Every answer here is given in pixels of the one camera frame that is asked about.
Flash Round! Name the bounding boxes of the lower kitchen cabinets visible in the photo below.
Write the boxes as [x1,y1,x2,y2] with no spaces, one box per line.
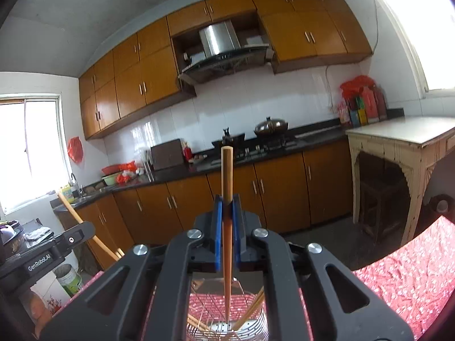
[74,129,352,251]

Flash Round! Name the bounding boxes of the kitchen cabinets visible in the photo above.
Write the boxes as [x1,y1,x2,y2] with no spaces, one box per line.
[79,0,373,139]
[74,129,352,251]

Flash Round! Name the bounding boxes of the upper kitchen cabinets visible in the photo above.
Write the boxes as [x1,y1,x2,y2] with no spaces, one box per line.
[79,0,373,139]

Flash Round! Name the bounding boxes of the paint bucket on floor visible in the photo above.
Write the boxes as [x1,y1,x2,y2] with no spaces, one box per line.
[53,264,83,297]

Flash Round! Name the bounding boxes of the pink floral tablecloth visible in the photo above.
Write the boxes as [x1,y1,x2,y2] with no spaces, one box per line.
[41,216,454,340]

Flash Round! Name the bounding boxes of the bowl with red bags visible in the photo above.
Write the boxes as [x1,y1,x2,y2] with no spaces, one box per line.
[101,161,137,186]

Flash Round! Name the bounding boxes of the red plastic bag hanging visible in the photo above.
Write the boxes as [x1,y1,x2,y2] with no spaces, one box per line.
[67,136,84,165]

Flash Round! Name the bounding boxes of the dark cutting board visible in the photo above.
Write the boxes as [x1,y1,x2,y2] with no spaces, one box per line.
[150,139,185,171]

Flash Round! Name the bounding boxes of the red bottle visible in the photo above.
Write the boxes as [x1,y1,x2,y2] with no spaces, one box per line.
[182,142,193,162]

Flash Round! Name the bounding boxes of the black wok on stove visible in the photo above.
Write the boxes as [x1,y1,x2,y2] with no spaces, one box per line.
[211,128,245,149]

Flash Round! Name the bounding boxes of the cream wooden side table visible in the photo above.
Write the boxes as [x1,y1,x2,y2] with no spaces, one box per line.
[346,116,455,246]

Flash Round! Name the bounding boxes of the red bag of condiments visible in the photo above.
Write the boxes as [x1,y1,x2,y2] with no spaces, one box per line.
[337,75,387,128]

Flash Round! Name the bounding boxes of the range hood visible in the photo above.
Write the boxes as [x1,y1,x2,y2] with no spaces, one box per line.
[173,14,274,86]

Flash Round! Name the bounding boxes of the wire metal utensil holder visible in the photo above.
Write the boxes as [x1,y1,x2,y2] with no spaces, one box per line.
[186,278,269,341]

